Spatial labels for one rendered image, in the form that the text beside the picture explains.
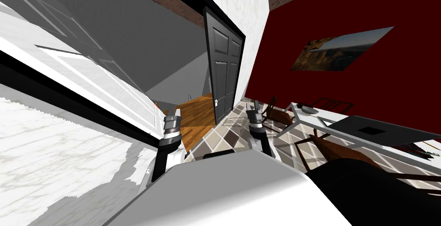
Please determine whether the landscape picture on wall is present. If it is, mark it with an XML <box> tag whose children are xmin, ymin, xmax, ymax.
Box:
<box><xmin>290</xmin><ymin>26</ymin><xmax>395</xmax><ymax>72</ymax></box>

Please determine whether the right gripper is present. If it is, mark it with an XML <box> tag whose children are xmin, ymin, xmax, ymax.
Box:
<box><xmin>245</xmin><ymin>100</ymin><xmax>265</xmax><ymax>127</ymax></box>

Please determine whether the black panelled door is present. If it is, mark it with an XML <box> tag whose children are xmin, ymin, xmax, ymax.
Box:
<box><xmin>202</xmin><ymin>7</ymin><xmax>246</xmax><ymax>125</ymax></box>

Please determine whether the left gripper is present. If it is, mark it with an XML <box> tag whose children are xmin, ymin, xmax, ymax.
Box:
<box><xmin>163</xmin><ymin>107</ymin><xmax>183</xmax><ymax>133</ymax></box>

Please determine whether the brown wooden chair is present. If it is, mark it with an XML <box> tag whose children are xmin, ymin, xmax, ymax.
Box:
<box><xmin>294</xmin><ymin>133</ymin><xmax>441</xmax><ymax>195</ymax></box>
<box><xmin>261</xmin><ymin>96</ymin><xmax>294</xmax><ymax>127</ymax></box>
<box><xmin>311</xmin><ymin>97</ymin><xmax>355</xmax><ymax>115</ymax></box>

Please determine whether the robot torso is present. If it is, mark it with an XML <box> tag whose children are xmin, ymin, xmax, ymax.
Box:
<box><xmin>106</xmin><ymin>149</ymin><xmax>354</xmax><ymax>226</ymax></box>

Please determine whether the white table with dark top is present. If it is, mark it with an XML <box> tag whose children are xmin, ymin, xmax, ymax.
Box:
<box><xmin>275</xmin><ymin>102</ymin><xmax>441</xmax><ymax>176</ymax></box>

